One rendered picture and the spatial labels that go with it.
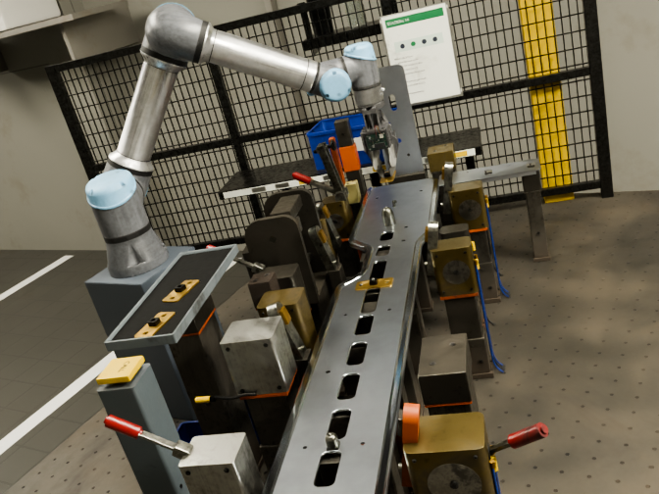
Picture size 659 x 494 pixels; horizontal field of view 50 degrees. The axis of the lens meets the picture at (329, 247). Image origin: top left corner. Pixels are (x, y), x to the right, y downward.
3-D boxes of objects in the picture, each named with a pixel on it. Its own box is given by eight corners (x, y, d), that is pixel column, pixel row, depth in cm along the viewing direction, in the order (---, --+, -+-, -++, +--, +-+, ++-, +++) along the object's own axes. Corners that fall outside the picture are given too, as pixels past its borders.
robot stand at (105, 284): (138, 412, 188) (83, 282, 173) (185, 369, 203) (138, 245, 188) (194, 421, 177) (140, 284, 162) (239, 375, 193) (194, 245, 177)
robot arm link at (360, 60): (337, 47, 181) (369, 38, 181) (347, 88, 185) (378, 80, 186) (342, 50, 174) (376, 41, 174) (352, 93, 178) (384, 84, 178)
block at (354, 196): (381, 292, 217) (355, 182, 203) (371, 294, 218) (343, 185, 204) (382, 287, 220) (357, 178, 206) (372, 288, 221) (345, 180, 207)
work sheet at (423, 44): (463, 95, 234) (447, 0, 222) (397, 109, 240) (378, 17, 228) (463, 94, 236) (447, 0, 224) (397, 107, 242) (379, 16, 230)
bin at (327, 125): (401, 159, 226) (393, 120, 221) (315, 171, 237) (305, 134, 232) (412, 142, 239) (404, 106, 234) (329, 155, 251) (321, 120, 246)
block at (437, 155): (472, 256, 225) (452, 149, 211) (446, 259, 227) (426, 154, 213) (472, 245, 232) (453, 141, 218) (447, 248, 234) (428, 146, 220)
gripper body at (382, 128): (364, 155, 185) (353, 111, 180) (368, 145, 192) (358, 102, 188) (392, 150, 183) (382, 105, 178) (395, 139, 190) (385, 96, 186)
